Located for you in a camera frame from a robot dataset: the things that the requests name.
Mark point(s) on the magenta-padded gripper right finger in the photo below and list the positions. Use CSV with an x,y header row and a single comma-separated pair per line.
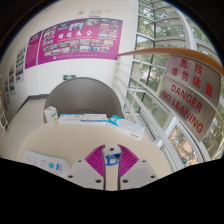
x,y
128,160

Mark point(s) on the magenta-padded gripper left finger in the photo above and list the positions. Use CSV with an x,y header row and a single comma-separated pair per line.
x,y
95,160

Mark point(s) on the small upright white box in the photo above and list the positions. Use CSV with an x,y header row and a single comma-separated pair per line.
x,y
51,116

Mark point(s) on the grey round-backed chair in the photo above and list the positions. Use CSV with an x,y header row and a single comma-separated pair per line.
x,y
81,95

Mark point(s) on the green exit sign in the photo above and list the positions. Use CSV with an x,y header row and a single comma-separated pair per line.
x,y
69,77

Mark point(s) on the clear warning sign red lettering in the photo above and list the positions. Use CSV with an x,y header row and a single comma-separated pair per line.
x,y
191,95

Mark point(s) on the white stair railing wooden handrail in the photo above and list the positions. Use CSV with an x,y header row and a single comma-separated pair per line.
x,y
3,116

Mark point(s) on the white railing with wooden handrail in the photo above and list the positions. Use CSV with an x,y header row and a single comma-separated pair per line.
x,y
160,51

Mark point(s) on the white photo wall poster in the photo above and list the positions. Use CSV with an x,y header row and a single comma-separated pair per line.
x,y
11,80
20,65

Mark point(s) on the large magenta photo wall poster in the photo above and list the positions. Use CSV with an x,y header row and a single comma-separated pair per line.
x,y
80,41

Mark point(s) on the narrow magenta text wall poster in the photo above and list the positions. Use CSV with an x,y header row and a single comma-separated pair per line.
x,y
32,50

